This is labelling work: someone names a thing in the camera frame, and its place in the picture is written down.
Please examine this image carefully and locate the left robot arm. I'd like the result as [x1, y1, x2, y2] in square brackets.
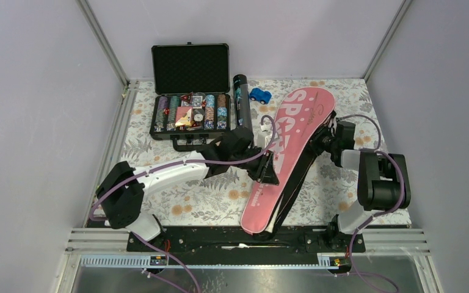
[89, 128, 279, 251]

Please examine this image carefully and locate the black shuttlecock tube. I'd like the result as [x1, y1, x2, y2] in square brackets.
[233, 74, 253, 131]

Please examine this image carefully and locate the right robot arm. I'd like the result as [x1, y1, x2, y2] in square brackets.
[309, 121, 411, 251]

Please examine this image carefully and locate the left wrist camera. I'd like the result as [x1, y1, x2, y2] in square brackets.
[255, 123, 273, 148]

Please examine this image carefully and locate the pink racket bag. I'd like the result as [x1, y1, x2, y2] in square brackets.
[241, 87, 335, 235]

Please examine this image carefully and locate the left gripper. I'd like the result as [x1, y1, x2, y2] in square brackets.
[230, 145, 279, 185]

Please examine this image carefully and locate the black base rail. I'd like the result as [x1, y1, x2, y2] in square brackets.
[150, 226, 350, 267]

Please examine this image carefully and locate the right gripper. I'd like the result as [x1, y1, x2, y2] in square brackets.
[296, 124, 338, 156]

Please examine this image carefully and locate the blue toy car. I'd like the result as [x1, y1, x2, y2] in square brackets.
[249, 88, 272, 104]

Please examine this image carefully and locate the black poker chip case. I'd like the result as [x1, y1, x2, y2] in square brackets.
[149, 43, 231, 151]

